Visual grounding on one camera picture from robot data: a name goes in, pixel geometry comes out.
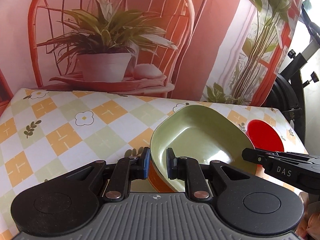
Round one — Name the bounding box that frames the red bowl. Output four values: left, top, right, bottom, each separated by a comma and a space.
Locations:
246, 119, 284, 152

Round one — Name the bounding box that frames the orange square plate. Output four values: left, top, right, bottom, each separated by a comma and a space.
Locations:
148, 161, 175, 193

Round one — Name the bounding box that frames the floral checkered tablecloth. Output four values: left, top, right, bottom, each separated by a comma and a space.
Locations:
0, 87, 309, 240

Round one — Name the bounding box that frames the printed room backdrop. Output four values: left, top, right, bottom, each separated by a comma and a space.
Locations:
1, 0, 302, 107

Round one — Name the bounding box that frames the black exercise bike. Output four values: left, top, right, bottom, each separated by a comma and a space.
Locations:
264, 6, 319, 143

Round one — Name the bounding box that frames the green square plate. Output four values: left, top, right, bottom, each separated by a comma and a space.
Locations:
150, 105, 257, 192

